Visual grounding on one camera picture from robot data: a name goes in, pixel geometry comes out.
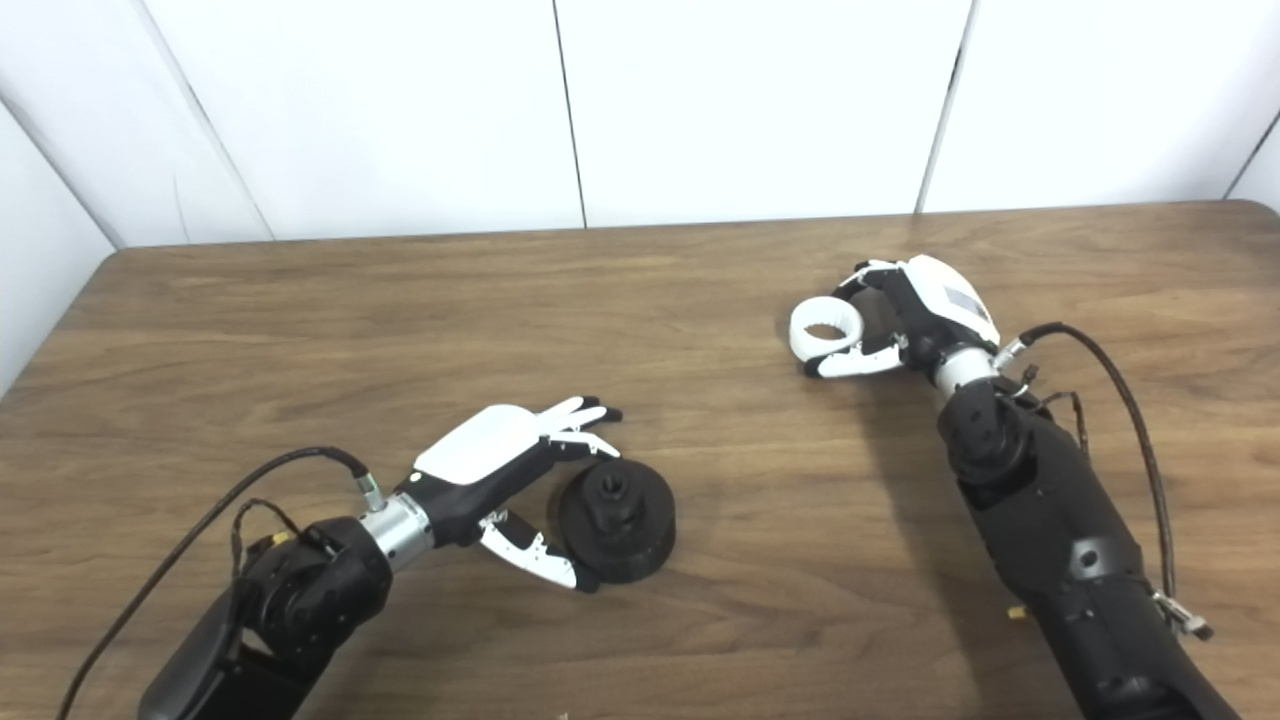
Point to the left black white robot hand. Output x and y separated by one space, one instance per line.
480 440

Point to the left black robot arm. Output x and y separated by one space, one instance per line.
310 600

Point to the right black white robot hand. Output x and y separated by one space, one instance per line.
945 300

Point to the round black plastic part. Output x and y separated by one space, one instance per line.
645 540

